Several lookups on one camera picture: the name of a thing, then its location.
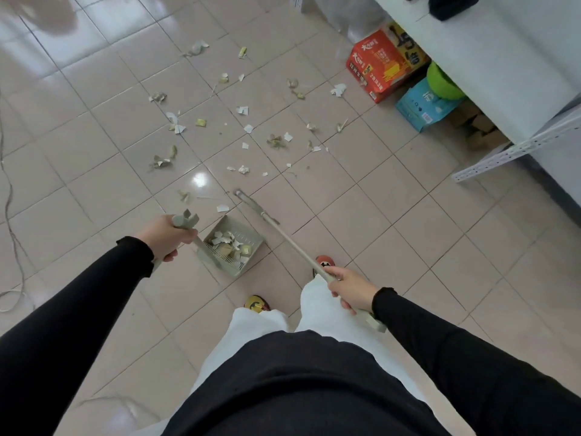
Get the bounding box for blue cardboard box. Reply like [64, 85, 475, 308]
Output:
[395, 76, 464, 133]

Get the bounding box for black tote bag white print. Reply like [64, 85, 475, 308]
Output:
[428, 0, 481, 22]

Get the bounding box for person's left forearm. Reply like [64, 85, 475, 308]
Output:
[0, 236, 155, 436]

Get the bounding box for person's black top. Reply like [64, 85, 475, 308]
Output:
[161, 330, 450, 436]

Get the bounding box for clear plastic bag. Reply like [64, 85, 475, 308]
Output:
[313, 0, 391, 44]

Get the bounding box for white metal shelf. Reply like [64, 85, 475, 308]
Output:
[290, 0, 581, 210]

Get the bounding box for grey-green dustpan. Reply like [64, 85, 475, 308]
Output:
[152, 209, 266, 279]

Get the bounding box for person's right forearm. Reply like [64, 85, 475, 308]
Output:
[372, 287, 581, 436]

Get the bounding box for white floor cable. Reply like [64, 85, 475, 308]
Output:
[0, 93, 28, 314]

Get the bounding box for person's yellow left shoe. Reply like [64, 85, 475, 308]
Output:
[244, 294, 271, 314]

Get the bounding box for grey-green broom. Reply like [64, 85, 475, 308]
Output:
[234, 189, 387, 334]

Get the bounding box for green ball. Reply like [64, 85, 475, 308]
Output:
[426, 62, 466, 101]

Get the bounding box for person's left hand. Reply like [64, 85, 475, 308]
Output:
[135, 214, 199, 263]

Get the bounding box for red cardboard box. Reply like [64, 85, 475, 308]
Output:
[346, 21, 430, 104]

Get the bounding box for person's white trousers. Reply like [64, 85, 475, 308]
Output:
[136, 274, 432, 436]

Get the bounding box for person's right hand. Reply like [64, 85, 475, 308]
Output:
[323, 266, 381, 315]

